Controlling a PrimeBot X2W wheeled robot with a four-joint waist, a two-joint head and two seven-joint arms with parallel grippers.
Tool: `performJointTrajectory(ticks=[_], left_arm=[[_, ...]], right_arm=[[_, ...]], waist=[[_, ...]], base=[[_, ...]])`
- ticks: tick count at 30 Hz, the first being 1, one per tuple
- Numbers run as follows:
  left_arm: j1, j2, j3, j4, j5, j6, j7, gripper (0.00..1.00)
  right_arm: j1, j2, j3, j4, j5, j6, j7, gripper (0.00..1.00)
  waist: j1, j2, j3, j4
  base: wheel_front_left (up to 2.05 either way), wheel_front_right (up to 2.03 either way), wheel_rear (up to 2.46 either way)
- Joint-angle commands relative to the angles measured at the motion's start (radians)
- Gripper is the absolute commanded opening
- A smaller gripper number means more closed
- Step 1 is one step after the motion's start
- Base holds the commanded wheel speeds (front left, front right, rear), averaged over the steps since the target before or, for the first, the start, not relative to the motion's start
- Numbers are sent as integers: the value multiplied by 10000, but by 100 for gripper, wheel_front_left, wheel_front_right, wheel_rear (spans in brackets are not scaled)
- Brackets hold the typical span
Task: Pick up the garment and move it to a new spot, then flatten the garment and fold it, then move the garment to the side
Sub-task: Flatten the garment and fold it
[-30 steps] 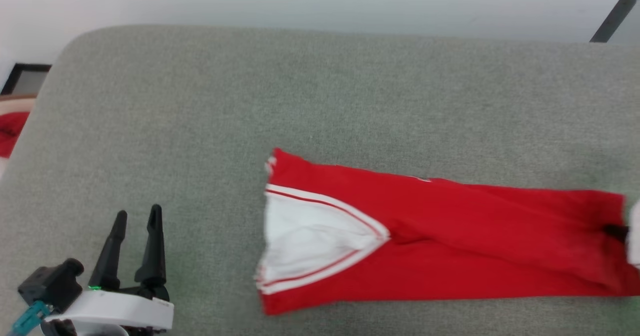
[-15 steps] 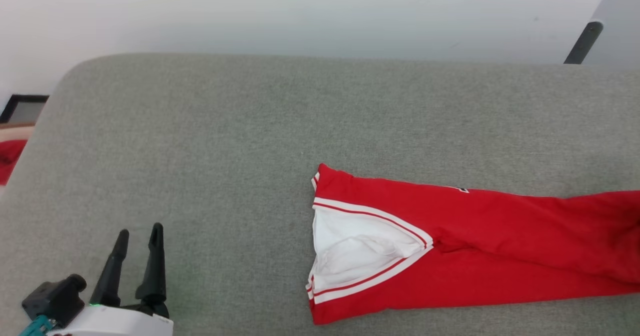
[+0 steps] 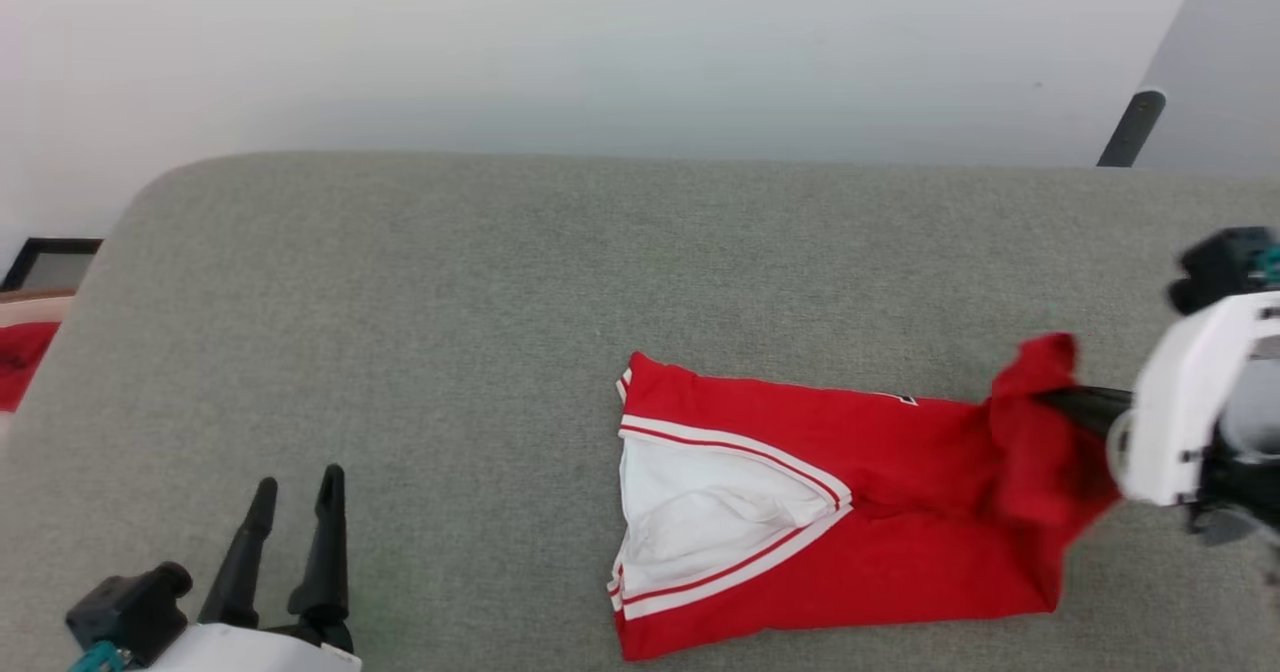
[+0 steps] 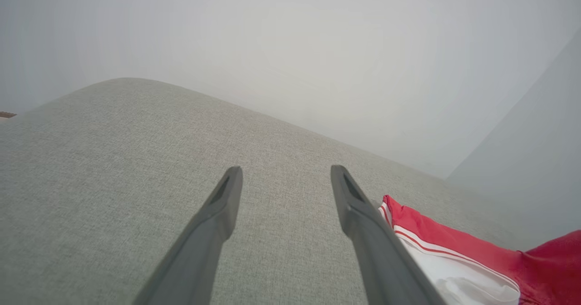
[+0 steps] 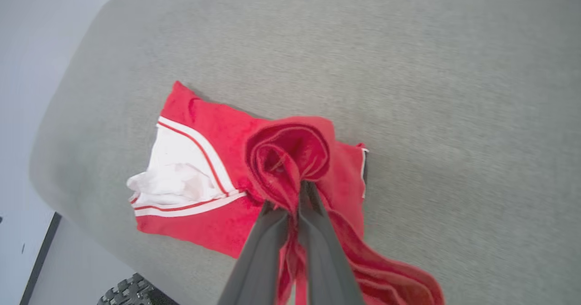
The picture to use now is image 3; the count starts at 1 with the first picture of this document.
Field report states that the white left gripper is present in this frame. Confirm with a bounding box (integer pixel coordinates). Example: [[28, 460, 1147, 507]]
[[148, 464, 364, 672]]

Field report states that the black rectangular frame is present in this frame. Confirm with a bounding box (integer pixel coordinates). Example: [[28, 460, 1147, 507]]
[[0, 237, 105, 294]]

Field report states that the red cloth in basket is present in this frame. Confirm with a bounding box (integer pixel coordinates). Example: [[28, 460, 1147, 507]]
[[0, 320, 63, 414]]

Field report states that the grey fabric sofa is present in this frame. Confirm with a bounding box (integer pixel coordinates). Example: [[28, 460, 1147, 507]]
[[0, 150, 1280, 672]]

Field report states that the red basketball jersey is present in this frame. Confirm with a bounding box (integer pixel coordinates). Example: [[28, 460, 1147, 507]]
[[605, 332, 1123, 663]]

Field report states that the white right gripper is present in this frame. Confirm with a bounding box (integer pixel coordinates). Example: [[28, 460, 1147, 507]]
[[1035, 290, 1280, 509]]

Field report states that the dark slanted metal leg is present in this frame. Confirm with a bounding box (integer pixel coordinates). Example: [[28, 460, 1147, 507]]
[[1096, 89, 1169, 169]]

